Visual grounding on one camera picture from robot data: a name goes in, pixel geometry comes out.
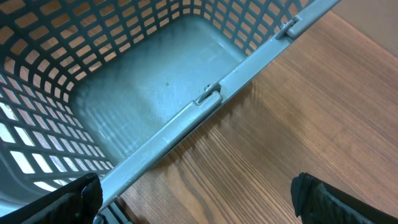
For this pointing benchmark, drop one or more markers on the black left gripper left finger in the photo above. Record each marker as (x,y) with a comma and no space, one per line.
(77,202)

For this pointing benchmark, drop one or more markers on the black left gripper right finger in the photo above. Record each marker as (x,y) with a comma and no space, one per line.
(316,201)

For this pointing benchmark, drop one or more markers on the grey plastic mesh basket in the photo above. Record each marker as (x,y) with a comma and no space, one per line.
(112,86)

